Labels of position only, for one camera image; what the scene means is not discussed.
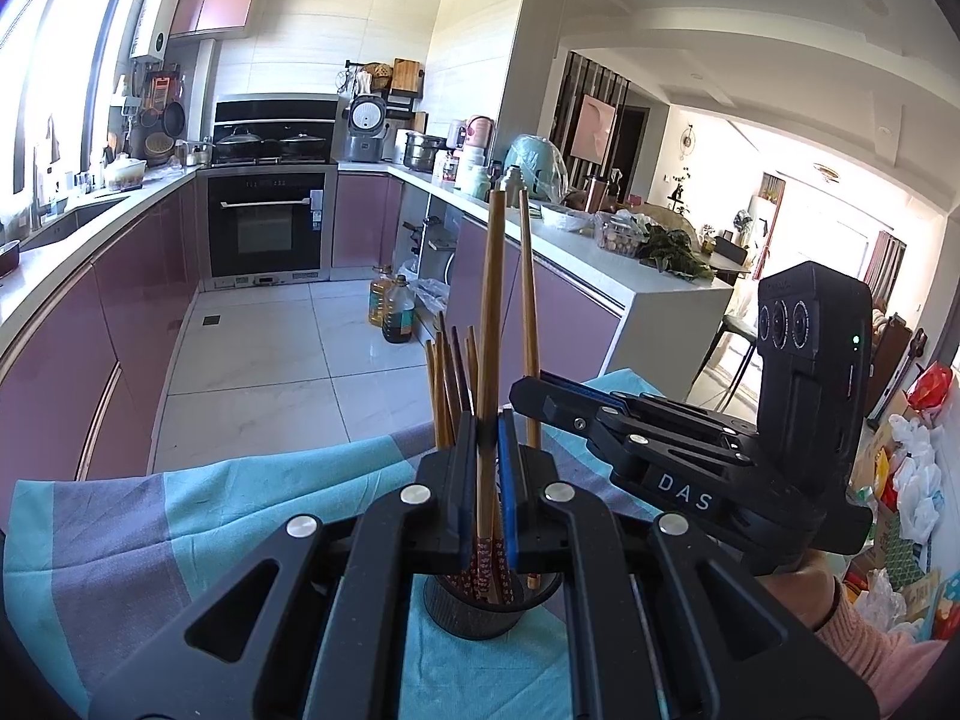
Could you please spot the black wok with lid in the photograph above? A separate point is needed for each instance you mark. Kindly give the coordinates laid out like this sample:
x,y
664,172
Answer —
x,y
304,146
238,146

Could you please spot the black built-in oven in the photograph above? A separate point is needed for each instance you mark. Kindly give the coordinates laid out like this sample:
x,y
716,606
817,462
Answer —
x,y
266,225

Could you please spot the narrow pink base cabinet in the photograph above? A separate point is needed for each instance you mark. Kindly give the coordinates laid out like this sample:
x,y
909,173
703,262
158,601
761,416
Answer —
x,y
364,221

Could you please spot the white water heater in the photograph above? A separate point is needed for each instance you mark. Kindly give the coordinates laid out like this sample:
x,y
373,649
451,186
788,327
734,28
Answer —
x,y
154,19

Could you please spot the bunch of wooden chopsticks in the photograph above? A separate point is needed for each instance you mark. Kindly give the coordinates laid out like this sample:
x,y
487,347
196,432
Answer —
x,y
442,405

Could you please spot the white plastic bags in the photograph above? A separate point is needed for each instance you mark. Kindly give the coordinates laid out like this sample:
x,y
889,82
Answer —
x,y
919,472

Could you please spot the dark stool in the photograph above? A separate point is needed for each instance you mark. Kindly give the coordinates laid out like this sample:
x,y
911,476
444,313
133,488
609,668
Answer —
x,y
731,334

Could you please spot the steel thermos bottle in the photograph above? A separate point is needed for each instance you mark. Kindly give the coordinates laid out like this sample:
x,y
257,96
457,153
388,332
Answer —
x,y
511,184

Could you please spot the round ceiling lamp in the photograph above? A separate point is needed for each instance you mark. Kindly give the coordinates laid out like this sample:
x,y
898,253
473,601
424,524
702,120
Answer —
x,y
826,172

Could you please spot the steel faucet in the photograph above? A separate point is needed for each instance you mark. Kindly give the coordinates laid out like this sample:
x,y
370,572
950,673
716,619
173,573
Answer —
x,y
39,187

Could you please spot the pink kettle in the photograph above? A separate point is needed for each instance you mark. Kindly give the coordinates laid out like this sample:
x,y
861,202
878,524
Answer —
x,y
480,135

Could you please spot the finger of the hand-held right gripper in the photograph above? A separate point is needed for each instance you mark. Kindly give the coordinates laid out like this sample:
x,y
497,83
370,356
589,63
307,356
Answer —
x,y
570,412
600,390

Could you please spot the dark slatted room divider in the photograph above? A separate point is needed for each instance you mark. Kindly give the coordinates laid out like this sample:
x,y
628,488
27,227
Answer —
x,y
581,75

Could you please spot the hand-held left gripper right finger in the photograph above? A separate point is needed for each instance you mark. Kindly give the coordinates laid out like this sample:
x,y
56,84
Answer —
x,y
511,495

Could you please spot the long pink base cabinets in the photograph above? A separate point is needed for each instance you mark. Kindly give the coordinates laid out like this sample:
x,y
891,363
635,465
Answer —
x,y
97,330

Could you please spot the clear food container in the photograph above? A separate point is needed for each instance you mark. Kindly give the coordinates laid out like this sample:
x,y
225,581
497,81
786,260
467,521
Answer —
x,y
619,234

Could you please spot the dark oil bottle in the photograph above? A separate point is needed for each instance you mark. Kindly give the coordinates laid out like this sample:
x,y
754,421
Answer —
x,y
399,315

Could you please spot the pink wall picture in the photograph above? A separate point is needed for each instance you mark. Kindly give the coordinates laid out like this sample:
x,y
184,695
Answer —
x,y
595,127

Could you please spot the leafy green vegetables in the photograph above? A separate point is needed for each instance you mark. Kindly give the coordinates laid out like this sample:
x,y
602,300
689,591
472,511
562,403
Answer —
x,y
675,255

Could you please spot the black range hood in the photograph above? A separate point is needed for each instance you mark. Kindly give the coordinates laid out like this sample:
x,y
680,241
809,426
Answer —
x,y
274,112

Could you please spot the blue grey patchwork tablecloth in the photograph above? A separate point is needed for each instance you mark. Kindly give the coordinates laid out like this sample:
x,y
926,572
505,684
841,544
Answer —
x,y
187,525

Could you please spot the person's right hand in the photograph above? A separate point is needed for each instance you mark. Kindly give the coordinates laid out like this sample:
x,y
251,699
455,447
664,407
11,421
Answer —
x,y
802,589

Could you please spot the mint green appliance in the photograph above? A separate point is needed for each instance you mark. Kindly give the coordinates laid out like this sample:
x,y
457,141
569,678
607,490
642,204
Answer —
x,y
536,165

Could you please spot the dark bowl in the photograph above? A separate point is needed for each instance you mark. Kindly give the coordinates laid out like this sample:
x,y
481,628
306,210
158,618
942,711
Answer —
x,y
9,259

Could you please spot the pink peninsula base cabinets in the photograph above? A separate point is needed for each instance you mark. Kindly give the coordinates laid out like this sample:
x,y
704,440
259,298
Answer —
x,y
570,315

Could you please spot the wooden cutting board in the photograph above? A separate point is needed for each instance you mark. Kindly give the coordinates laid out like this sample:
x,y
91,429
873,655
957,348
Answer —
x,y
406,76

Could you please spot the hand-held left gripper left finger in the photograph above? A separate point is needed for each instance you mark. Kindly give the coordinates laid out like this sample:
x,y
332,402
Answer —
x,y
454,510

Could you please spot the wall clock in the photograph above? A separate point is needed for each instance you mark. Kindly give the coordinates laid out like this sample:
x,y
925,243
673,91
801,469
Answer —
x,y
688,136

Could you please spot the white rice cooker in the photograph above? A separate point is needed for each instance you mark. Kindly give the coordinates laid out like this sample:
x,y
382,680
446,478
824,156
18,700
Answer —
x,y
366,131

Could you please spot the white casserole dish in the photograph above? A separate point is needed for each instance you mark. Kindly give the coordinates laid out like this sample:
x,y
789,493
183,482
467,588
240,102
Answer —
x,y
124,174

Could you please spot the hanging pans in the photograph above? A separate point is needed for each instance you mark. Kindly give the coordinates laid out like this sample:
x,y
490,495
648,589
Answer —
x,y
165,120

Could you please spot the red bag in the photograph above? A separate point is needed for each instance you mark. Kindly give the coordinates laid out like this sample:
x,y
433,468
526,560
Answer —
x,y
930,388

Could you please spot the kitchen window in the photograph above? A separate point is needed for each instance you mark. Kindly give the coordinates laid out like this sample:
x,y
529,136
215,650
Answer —
x,y
52,52

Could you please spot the black mesh holder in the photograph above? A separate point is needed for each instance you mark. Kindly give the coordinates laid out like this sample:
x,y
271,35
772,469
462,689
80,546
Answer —
x,y
480,619

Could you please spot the steel stock pot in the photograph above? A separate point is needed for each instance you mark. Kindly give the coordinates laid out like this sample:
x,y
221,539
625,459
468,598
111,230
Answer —
x,y
424,152

